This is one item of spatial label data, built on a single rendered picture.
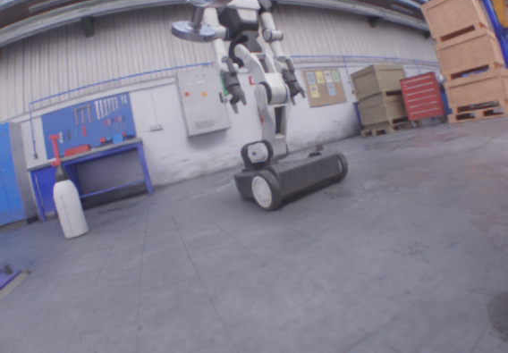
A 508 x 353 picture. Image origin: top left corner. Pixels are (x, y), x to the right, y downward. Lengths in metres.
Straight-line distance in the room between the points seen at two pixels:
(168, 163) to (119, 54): 2.37
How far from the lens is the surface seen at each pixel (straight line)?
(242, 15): 1.69
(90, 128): 4.88
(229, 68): 1.44
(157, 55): 5.22
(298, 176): 1.30
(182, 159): 4.73
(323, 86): 6.30
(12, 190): 4.96
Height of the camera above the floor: 0.33
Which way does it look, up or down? 4 degrees down
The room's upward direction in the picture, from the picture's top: 13 degrees counter-clockwise
